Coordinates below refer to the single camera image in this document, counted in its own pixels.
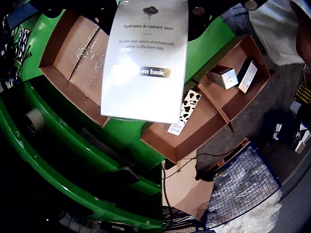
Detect blue denim jeans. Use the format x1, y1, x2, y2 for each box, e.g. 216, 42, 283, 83
220, 3, 251, 37

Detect white tape roll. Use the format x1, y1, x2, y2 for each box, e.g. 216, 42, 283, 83
23, 108, 46, 133

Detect person in white shirt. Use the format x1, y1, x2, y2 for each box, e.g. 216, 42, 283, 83
248, 0, 311, 67

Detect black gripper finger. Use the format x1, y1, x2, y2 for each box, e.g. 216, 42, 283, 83
41, 0, 120, 37
187, 0, 268, 42

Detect flat torn cardboard sheet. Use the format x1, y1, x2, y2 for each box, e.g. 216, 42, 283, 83
162, 150, 215, 221

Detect cow print carton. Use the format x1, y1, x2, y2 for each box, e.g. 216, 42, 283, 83
179, 89, 202, 125

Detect black white patterned carton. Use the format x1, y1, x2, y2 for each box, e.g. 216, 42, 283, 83
11, 27, 32, 65

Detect yellow black hazard marker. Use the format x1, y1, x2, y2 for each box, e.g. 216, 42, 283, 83
294, 82, 311, 105

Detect black floor cable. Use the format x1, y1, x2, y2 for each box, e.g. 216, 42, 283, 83
161, 150, 235, 220

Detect green metal machine housing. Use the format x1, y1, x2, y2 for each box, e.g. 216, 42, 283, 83
0, 75, 164, 231

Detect person's bare forearm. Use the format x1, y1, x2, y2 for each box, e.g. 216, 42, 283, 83
290, 0, 311, 64

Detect large shallow cardboard tray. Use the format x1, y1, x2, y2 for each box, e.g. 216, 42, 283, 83
38, 9, 112, 129

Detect open brown cardboard box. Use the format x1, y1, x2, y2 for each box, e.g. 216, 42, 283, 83
191, 33, 272, 133

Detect clear plastic bag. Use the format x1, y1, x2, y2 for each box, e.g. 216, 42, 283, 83
213, 194, 284, 233

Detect blue and white carton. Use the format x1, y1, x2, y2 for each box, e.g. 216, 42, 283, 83
237, 59, 259, 95

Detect blue crate with goods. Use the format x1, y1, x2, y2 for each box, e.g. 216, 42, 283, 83
195, 140, 284, 233

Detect wooden pallet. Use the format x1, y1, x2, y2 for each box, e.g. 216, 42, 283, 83
206, 137, 251, 179

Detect long white serum box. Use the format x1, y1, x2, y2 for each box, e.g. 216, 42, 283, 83
100, 0, 190, 125

